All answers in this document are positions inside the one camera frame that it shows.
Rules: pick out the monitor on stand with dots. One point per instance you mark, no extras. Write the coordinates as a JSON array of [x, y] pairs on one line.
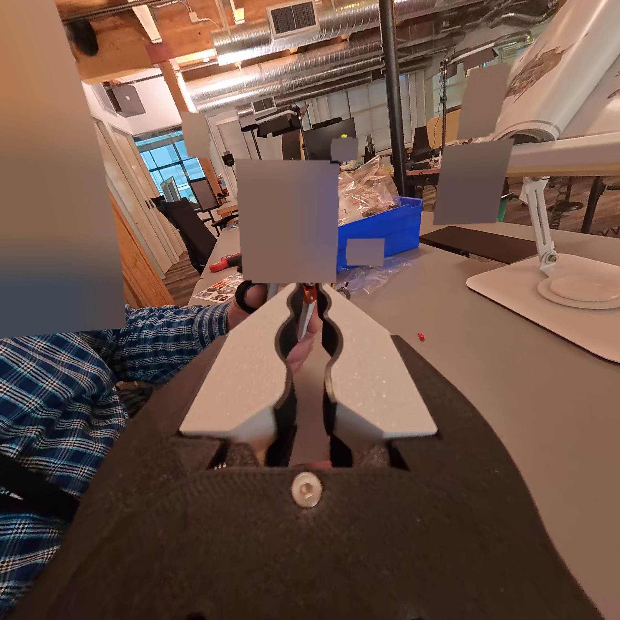
[[203, 193]]

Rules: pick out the pile of clear parts bags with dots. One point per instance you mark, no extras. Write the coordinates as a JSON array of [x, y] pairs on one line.
[[368, 189]]

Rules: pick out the large paned window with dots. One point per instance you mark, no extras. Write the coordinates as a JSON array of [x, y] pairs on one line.
[[164, 167]]

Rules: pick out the black office chair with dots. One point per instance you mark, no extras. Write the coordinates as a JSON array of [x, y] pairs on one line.
[[189, 232]]

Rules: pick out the red black hand tool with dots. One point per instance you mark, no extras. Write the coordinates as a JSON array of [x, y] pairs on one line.
[[220, 265]]

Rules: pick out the clear plastic bag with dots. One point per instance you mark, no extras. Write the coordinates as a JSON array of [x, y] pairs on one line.
[[387, 276]]

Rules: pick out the green object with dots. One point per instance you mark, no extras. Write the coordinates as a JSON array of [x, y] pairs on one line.
[[506, 206]]

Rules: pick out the small white vent grille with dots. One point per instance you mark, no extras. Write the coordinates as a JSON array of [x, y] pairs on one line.
[[264, 104]]

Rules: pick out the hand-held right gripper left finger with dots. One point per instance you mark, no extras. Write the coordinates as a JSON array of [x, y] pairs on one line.
[[242, 382]]

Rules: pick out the black studio light panel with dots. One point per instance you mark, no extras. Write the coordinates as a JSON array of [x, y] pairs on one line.
[[278, 123]]

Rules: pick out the black desk mat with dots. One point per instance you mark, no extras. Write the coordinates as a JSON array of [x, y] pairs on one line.
[[474, 242]]

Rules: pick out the white instruction booklet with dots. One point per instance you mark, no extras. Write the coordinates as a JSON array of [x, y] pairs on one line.
[[571, 72]]

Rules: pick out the black light stand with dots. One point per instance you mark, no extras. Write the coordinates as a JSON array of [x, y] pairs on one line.
[[477, 58]]

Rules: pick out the red fire extinguisher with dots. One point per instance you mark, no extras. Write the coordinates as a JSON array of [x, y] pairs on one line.
[[222, 184]]

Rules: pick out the large silver air duct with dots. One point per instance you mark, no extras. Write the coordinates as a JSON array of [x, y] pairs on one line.
[[348, 34]]

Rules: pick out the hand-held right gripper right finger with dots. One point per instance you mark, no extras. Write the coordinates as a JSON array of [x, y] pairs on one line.
[[382, 387]]

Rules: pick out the person's left hand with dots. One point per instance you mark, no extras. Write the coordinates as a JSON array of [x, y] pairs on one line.
[[302, 356]]

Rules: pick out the tan board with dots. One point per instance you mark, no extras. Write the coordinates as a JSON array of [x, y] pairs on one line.
[[443, 128]]

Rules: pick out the black round speaker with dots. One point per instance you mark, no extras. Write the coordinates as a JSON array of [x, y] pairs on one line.
[[82, 36]]

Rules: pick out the black monitors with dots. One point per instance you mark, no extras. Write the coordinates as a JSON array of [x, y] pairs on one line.
[[324, 143]]

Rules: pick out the blue plastic bin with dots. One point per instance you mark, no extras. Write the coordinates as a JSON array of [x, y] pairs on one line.
[[392, 227]]

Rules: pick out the person's left forearm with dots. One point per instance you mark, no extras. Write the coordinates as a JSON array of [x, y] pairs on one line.
[[164, 339]]

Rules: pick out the sticker sheet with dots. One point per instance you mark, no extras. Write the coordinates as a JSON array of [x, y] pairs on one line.
[[220, 290]]

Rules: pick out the black stool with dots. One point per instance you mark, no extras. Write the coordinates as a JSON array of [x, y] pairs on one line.
[[566, 203]]

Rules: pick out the black steel pole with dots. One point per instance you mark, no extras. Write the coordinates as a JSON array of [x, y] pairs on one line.
[[391, 97]]

